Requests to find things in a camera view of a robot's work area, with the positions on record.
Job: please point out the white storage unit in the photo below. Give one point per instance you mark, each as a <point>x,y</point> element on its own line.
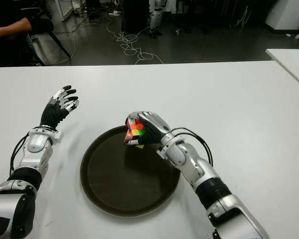
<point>59,8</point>

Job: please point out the black chair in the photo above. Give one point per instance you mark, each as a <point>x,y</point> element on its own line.
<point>57,42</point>

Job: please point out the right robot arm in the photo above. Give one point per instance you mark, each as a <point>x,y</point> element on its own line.
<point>201,171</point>

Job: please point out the round dark brown plate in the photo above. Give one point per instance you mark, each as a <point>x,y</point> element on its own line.
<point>124,184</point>

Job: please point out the white side table corner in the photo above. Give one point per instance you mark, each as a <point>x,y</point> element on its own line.
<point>289,62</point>

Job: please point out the person in black shirt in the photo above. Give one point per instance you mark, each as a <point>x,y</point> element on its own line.
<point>12,27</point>

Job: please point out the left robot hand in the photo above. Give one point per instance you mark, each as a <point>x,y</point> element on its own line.
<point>51,114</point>

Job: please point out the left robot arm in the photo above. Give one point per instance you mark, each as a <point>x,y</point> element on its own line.
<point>35,154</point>

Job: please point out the multicoloured Rubik's cube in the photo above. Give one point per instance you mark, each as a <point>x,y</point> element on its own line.
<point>135,130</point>

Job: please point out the white cabinet with black base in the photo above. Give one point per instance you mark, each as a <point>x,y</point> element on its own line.
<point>286,15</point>

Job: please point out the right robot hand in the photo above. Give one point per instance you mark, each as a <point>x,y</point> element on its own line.
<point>157,127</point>

